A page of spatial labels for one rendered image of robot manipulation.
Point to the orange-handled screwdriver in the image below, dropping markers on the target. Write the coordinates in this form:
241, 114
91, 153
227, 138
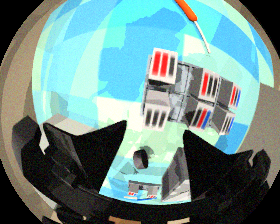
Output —
188, 11

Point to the black cylinder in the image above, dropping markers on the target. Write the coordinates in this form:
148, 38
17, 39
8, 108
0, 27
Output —
140, 159

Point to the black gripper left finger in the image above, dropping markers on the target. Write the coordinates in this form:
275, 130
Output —
93, 152

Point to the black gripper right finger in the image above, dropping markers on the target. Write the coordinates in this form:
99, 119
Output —
207, 165

